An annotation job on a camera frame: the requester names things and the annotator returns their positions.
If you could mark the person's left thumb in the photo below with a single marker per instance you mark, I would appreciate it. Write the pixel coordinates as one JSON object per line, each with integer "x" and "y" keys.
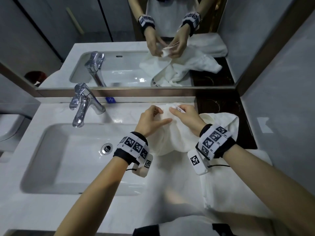
{"x": 163, "y": 122}

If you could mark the person's left hand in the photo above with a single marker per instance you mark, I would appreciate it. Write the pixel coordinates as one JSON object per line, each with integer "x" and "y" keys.
{"x": 146, "y": 121}

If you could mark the white towel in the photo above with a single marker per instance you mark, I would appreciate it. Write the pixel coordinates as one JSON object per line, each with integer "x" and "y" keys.
{"x": 177, "y": 137}
{"x": 233, "y": 189}

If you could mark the wristband with marker tags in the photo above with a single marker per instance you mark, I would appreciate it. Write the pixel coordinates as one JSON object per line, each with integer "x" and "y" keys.
{"x": 213, "y": 142}
{"x": 134, "y": 148}

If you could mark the person's right thumb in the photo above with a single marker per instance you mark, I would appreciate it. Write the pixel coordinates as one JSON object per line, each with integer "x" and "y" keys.
{"x": 174, "y": 113}

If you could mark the person's right hand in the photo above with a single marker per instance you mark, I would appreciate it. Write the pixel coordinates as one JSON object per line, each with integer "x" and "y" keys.
{"x": 189, "y": 119}

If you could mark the white folded towel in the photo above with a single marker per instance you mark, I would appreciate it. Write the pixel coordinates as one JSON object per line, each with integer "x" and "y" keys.
{"x": 233, "y": 189}

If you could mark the person's right forearm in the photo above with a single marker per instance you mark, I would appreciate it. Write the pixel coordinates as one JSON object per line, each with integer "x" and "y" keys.
{"x": 268, "y": 184}

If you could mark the person's left forearm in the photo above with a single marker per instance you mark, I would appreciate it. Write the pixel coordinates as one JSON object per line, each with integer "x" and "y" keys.
{"x": 98, "y": 194}

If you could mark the white ceramic sink basin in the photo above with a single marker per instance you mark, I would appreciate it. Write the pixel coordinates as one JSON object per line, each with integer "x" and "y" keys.
{"x": 73, "y": 167}

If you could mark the chrome faucet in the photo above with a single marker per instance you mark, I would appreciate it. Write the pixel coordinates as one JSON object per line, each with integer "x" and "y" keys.
{"x": 82, "y": 105}

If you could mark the right wristband with marker tags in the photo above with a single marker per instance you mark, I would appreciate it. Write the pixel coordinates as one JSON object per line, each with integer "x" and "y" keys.
{"x": 213, "y": 142}

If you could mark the blue sticker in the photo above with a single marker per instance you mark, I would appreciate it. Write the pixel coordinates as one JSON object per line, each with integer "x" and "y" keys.
{"x": 110, "y": 100}

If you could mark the left wristband with marker tags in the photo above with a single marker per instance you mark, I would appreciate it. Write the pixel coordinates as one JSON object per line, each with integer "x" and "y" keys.
{"x": 134, "y": 148}

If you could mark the chrome sink drain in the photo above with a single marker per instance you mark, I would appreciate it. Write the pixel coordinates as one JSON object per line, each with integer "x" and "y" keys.
{"x": 107, "y": 148}

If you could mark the dark tray with gold rings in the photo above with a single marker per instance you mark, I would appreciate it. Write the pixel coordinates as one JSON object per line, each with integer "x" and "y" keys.
{"x": 221, "y": 105}

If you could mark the person's white and black shirt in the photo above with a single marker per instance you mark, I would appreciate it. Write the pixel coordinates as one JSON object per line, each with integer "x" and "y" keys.
{"x": 184, "y": 227}

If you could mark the wall mirror with metal frame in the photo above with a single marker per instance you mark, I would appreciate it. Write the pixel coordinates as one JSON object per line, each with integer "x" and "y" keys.
{"x": 49, "y": 34}

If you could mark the white toilet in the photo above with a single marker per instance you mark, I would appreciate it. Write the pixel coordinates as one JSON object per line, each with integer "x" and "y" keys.
{"x": 12, "y": 130}

